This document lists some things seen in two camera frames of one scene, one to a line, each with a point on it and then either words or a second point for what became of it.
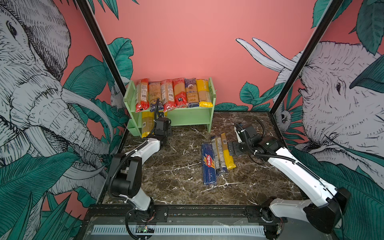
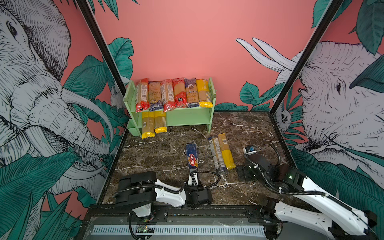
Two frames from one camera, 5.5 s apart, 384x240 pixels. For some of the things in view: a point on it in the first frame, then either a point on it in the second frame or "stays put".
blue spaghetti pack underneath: [209, 164] to [191, 149]
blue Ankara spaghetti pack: [191, 93] stays put
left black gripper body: [168, 132] to [193, 189]
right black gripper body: [240, 148] to [247, 174]
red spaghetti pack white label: [167, 93] stays put
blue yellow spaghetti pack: [155, 96] stays put
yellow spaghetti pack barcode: [147, 123] stays put
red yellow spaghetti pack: [180, 95] stays put
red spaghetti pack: [142, 101] stays put
